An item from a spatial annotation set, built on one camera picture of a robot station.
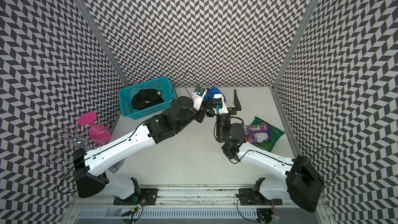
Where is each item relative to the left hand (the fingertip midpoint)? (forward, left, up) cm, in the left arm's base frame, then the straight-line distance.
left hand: (203, 103), depth 68 cm
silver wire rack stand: (-14, +49, -5) cm, 51 cm away
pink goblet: (-6, +53, -16) cm, 56 cm away
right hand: (+2, -9, +5) cm, 10 cm away
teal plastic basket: (+41, +32, -27) cm, 59 cm away
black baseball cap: (+29, +43, -29) cm, 59 cm away
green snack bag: (0, -43, -30) cm, 52 cm away
